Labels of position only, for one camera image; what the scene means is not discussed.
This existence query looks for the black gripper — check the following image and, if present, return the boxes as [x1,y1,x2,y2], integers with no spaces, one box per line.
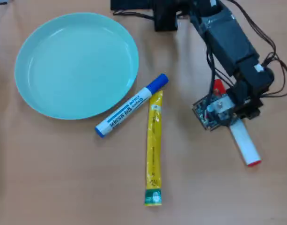
[226,57,275,120]

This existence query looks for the red and white marker pen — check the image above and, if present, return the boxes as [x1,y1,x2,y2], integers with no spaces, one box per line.
[213,78,263,167]

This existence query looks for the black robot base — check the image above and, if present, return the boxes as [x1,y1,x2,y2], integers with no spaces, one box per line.
[110,0,192,32]

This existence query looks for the blue and white marker pen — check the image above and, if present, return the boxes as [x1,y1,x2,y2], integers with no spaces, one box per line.
[94,73,169,139]

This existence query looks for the yellow stick sachet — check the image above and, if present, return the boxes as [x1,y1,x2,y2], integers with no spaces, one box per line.
[144,90,164,207]

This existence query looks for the mint green round plate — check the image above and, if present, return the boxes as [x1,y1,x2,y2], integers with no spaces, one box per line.
[14,12,140,120]

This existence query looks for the bare camera circuit board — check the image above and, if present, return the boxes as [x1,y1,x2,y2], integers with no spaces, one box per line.
[191,93,239,131]

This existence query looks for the dark thin cable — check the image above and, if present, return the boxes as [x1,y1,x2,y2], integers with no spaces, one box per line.
[206,44,235,99]

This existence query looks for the black base cable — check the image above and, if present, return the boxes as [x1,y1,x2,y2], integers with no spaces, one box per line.
[112,9,158,21]

